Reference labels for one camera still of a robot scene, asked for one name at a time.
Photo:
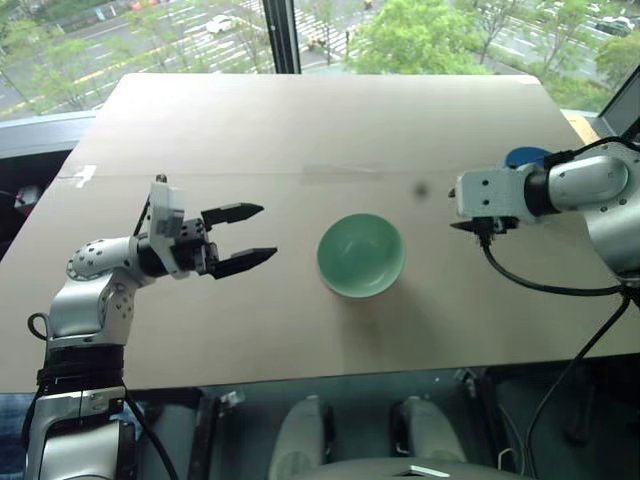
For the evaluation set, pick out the black window frame post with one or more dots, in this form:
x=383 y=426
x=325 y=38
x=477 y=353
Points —
x=281 y=35

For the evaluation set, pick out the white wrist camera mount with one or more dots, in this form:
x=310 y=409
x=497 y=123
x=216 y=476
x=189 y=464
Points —
x=165 y=210
x=487 y=192

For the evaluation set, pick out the blue bowl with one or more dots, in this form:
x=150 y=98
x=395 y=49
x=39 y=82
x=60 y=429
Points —
x=522 y=156

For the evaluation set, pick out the grey rounded robot leg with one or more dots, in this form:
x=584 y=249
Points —
x=430 y=430
x=300 y=435

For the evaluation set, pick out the green bowl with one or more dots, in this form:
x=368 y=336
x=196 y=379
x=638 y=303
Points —
x=361 y=255

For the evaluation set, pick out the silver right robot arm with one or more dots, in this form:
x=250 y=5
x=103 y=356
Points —
x=590 y=185

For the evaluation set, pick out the yellow cardboard box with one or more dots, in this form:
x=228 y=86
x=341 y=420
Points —
x=582 y=127

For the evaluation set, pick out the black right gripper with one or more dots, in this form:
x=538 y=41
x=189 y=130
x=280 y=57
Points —
x=500 y=224

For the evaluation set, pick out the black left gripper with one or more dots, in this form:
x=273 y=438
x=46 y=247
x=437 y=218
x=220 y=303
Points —
x=194 y=247

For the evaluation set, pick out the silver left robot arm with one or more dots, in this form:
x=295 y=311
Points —
x=85 y=300

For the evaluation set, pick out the white tape piece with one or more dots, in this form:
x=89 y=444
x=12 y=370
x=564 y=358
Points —
x=80 y=175

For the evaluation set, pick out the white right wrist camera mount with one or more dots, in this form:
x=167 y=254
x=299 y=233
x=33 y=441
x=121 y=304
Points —
x=487 y=192

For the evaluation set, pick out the dark laptop screen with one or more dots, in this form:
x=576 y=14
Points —
x=622 y=110

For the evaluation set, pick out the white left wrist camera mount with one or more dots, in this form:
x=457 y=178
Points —
x=165 y=210

